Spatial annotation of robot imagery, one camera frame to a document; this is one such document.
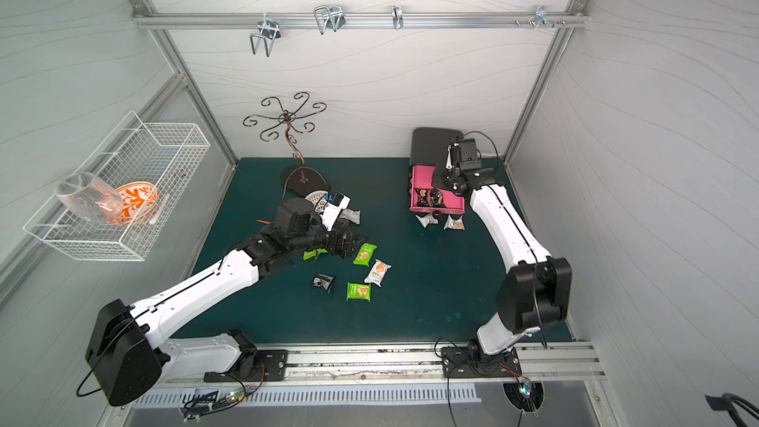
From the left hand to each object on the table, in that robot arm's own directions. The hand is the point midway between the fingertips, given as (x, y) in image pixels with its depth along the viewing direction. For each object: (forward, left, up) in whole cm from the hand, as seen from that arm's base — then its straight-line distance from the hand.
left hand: (358, 231), depth 75 cm
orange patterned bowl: (0, +50, +12) cm, 51 cm away
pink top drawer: (+27, -19, -9) cm, 34 cm away
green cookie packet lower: (-8, +1, -20) cm, 22 cm away
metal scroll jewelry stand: (+34, +27, -18) cm, 47 cm away
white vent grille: (-33, +14, -22) cm, 42 cm away
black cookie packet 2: (+19, -23, -10) cm, 32 cm away
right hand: (+19, -23, +2) cm, 30 cm away
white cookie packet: (+16, -21, -18) cm, 32 cm away
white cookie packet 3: (-2, -5, -20) cm, 21 cm away
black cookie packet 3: (-6, +11, -19) cm, 23 cm away
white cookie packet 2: (+15, -29, -19) cm, 38 cm away
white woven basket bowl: (+24, +18, -18) cm, 35 cm away
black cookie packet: (+19, -18, -10) cm, 28 cm away
